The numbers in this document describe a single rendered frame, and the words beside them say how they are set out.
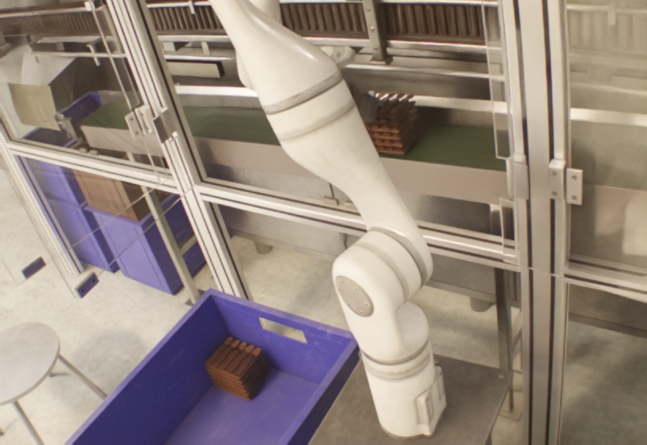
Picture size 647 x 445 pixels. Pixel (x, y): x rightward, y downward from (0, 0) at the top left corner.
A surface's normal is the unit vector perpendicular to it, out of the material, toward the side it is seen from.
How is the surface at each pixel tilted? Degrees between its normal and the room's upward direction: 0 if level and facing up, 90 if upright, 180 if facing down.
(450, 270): 90
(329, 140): 80
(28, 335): 0
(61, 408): 0
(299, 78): 70
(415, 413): 90
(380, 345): 91
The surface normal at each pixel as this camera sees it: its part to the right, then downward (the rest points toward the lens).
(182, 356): 0.83, 0.15
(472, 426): -0.21, -0.81
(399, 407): -0.18, 0.58
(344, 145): 0.40, 0.31
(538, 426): -0.53, 0.57
